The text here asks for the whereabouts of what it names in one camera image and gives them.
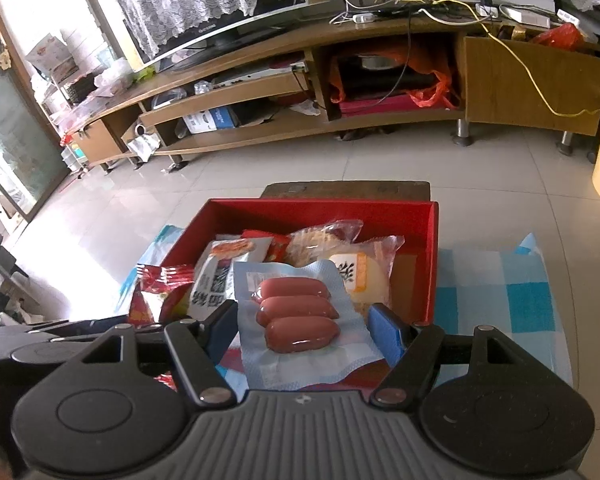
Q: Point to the pink flat box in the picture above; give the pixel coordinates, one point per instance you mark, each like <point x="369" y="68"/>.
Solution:
<point x="380" y="105"/>

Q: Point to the white power strip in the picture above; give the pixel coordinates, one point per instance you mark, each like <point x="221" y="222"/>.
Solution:
<point x="365" y="17"/>

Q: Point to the clear steamed cake packet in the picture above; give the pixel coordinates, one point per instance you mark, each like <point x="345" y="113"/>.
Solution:
<point x="360" y="270"/>

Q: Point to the clear waffle packet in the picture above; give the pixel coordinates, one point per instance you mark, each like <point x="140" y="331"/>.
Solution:
<point x="310" y="245"/>

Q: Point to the red plastic bag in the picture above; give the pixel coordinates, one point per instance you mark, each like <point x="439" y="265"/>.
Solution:
<point x="562" y="37"/>

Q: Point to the blue white carton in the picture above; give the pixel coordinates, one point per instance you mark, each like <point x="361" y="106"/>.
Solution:
<point x="210" y="121"/>

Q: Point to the white small bread packet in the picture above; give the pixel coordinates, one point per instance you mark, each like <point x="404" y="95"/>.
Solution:
<point x="215" y="280"/>

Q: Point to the red cardboard box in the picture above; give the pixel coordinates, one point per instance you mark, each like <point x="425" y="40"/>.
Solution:
<point x="420" y="270"/>

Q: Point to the white plastic drawer cart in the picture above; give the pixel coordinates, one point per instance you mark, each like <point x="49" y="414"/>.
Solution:
<point x="75" y="160"/>

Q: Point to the wooden TV stand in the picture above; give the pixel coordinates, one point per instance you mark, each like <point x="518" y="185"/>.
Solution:
<point x="530" y="80"/>

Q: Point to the clear sausage packet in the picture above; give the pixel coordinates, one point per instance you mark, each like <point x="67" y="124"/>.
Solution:
<point x="300" y="315"/>

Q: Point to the wooden stool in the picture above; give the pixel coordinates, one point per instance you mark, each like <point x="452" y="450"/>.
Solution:
<point x="345" y="192"/>

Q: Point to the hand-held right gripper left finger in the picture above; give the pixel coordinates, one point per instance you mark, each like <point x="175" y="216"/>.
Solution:
<point x="220" y="330"/>

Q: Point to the white lace cloth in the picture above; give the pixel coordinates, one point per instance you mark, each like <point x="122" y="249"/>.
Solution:
<point x="180" y="5"/>

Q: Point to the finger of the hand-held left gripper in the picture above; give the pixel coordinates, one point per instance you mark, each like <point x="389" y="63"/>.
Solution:
<point x="147" y="327"/>

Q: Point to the orange plastic bag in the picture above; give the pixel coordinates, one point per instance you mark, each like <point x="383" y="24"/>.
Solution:
<point x="430" y="95"/>

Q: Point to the blue white checkered tablecloth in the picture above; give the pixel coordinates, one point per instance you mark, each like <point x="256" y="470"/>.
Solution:
<point x="505" y="300"/>

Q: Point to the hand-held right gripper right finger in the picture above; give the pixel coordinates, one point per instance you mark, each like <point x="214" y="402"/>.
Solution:
<point x="387" y="332"/>

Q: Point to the red snack bag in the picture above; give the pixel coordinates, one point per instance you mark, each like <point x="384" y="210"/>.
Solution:
<point x="155" y="280"/>

